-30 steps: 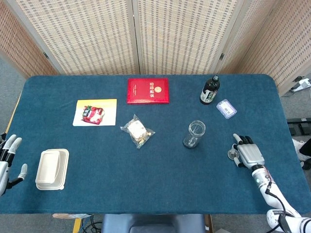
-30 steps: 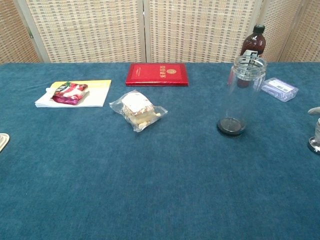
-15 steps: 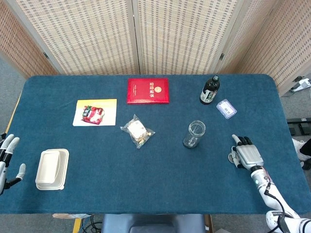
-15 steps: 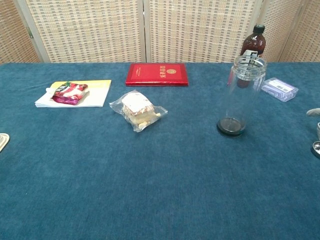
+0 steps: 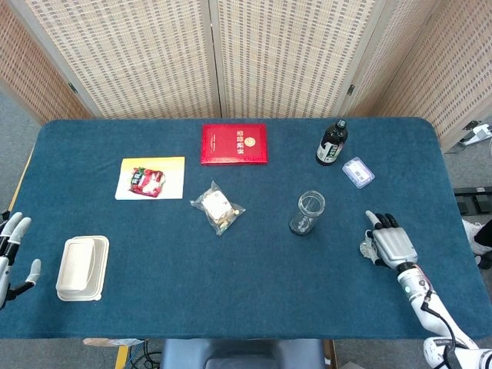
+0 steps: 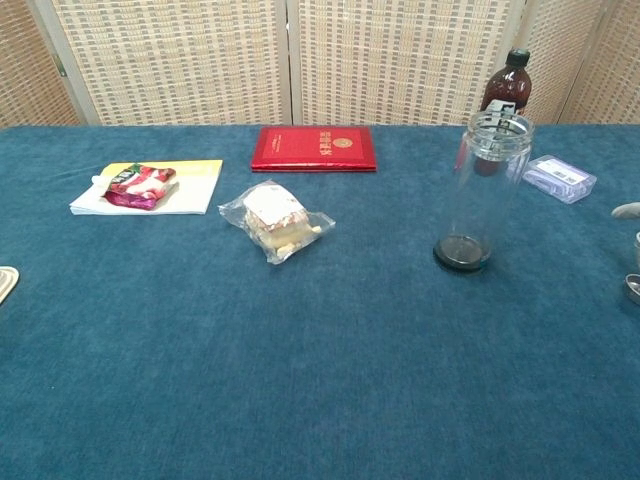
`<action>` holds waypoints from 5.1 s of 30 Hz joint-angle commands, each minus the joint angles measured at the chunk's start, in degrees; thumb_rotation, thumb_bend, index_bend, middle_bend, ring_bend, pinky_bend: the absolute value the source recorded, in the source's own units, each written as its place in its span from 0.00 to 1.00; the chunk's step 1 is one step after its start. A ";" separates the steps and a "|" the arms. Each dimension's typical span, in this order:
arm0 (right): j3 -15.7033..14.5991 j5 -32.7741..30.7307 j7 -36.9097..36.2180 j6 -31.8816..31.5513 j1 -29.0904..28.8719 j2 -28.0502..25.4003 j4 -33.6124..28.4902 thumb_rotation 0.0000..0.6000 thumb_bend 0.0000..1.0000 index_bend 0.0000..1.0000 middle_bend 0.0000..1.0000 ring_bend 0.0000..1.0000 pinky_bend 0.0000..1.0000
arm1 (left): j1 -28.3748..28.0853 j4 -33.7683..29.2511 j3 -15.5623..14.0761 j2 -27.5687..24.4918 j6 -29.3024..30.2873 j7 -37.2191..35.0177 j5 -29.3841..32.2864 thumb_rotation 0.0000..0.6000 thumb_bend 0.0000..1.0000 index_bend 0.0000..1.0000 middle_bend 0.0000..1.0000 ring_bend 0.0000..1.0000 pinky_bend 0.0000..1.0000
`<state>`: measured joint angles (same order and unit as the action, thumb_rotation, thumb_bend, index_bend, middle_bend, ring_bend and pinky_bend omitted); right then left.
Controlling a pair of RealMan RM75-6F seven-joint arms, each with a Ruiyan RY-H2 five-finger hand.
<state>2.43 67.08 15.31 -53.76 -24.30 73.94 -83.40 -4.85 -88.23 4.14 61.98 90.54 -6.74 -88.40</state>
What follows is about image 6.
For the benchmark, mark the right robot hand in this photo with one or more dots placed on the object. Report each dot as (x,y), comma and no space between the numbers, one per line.
(627,211)

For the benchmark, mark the clear plastic case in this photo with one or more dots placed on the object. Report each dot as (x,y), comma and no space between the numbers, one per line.
(562,177)

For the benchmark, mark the woven folding screen panel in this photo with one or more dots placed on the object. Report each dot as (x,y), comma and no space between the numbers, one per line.
(400,60)
(625,75)
(175,60)
(25,75)
(560,60)

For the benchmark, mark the clear glass jar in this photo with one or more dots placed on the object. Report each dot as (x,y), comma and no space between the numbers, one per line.
(482,200)

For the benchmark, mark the dark brown glass bottle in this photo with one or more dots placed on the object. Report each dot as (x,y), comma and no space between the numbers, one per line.
(507,85)

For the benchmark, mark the red certificate book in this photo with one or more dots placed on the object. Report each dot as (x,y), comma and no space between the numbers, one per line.
(310,150)

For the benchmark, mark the clear bag with cake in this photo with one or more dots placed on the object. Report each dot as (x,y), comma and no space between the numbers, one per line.
(275,220)

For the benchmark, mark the blue tablecloth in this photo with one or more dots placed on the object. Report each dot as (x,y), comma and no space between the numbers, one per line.
(300,360)

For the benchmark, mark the red snack pouch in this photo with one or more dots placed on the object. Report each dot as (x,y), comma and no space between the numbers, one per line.
(140,187)

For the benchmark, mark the beige lidded lunch box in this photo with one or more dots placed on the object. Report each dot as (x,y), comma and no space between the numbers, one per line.
(6,282)

